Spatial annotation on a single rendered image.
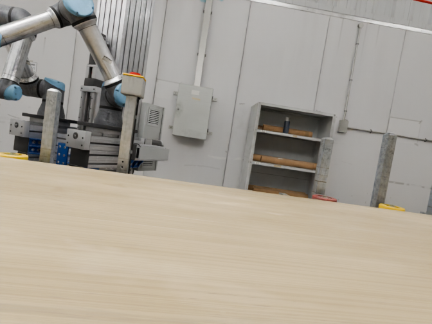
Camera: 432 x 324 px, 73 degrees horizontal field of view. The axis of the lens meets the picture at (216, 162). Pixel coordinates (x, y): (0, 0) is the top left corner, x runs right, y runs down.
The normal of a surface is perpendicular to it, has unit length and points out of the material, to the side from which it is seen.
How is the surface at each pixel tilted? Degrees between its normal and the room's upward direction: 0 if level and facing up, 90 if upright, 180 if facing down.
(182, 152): 90
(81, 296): 0
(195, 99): 90
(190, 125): 90
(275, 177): 90
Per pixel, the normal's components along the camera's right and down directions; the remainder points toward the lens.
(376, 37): 0.06, 0.07
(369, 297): 0.15, -0.99
